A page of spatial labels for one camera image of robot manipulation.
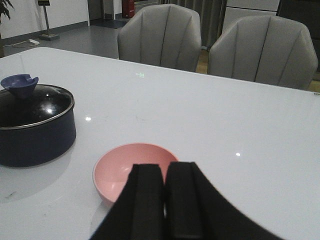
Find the pink bowl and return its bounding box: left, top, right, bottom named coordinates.
left=92, top=142, right=178, bottom=205

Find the grey upholstered chair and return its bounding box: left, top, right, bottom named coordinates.
left=117, top=4, right=202, bottom=72
left=207, top=15, right=319, bottom=90

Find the white power strip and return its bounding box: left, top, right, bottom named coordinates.
left=28, top=39, right=40, bottom=46

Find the left grey upholstered chair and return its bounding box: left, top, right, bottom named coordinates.
left=117, top=4, right=202, bottom=72

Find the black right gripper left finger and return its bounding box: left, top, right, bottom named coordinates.
left=91, top=164, right=165, bottom=240

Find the glass lid with blue knob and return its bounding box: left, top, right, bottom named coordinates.
left=0, top=74, right=75, bottom=130

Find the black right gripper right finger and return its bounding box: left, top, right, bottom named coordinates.
left=165, top=162, right=279, bottom=240

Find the sign stand with base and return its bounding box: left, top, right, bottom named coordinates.
left=37, top=0, right=60, bottom=41

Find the red fire extinguisher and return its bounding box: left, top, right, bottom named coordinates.
left=125, top=0, right=135, bottom=18

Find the right grey upholstered chair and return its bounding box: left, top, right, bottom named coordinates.
left=207, top=15, right=319, bottom=90

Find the white cabinet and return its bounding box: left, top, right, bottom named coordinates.
left=222, top=0, right=280, bottom=33

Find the green potted plant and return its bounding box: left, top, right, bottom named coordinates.
left=0, top=0, right=15, bottom=20

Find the dark blue saucepan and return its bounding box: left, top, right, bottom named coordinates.
left=0, top=109, right=76, bottom=168

